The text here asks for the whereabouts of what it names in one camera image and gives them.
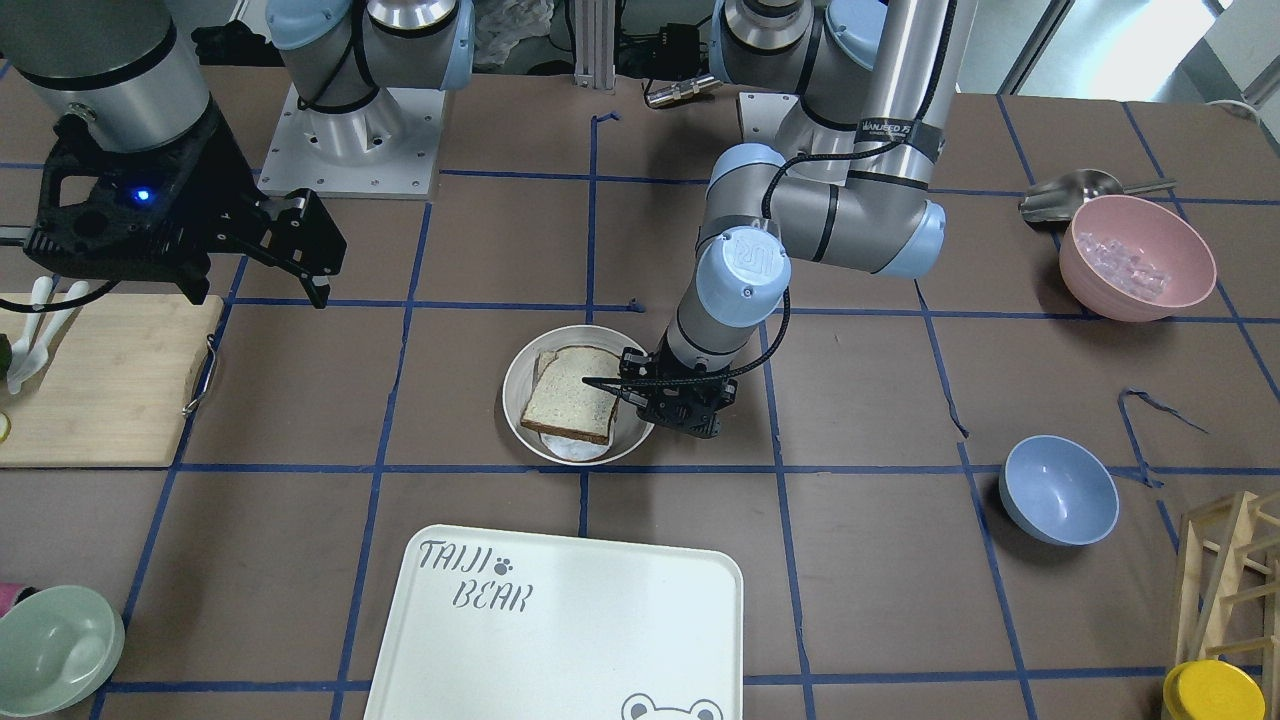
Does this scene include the pink bowl with ice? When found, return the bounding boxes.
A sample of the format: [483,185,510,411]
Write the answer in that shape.
[1059,195,1219,323]

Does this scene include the cream round plate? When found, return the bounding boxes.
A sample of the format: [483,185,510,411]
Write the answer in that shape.
[502,325,654,468]

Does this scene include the white plastic knife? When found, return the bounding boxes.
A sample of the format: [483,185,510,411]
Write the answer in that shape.
[6,307,78,395]

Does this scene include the cream bear tray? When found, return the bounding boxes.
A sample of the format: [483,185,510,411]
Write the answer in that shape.
[365,524,744,719]

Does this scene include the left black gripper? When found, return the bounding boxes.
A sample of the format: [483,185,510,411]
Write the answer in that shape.
[618,347,739,439]

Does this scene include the metal scoop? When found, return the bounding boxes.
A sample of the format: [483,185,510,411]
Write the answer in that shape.
[1019,169,1178,225]

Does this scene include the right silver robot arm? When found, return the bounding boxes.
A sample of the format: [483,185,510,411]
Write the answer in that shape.
[3,1,475,316]

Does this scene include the wooden cutting board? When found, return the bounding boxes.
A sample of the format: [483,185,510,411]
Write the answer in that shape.
[1,293,223,468]

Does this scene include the bread slice from board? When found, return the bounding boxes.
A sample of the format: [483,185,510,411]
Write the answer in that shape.
[520,345,620,445]

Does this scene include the pink cloth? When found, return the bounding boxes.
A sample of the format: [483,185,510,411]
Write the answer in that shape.
[0,582,38,618]

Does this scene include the green bowl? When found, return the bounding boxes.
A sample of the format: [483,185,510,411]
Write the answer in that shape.
[1,585,125,717]

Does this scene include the aluminium frame post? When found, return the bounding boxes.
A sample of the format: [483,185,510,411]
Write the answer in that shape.
[566,1,617,94]

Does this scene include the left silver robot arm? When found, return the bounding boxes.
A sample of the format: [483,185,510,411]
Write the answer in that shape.
[590,1,977,438]

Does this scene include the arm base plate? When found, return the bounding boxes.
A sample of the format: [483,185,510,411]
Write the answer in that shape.
[737,91,797,149]
[259,88,452,200]

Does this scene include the wooden dish rack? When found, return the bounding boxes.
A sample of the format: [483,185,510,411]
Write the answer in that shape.
[1172,491,1277,692]

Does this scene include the white plastic spoon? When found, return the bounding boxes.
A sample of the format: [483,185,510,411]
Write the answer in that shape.
[10,275,55,361]

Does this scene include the blue bowl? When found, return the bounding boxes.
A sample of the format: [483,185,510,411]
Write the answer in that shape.
[997,436,1120,547]

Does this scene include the yellow mug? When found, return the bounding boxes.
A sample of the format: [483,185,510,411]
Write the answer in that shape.
[1161,659,1266,719]

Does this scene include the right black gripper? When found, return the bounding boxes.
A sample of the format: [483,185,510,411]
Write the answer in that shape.
[22,102,347,309]

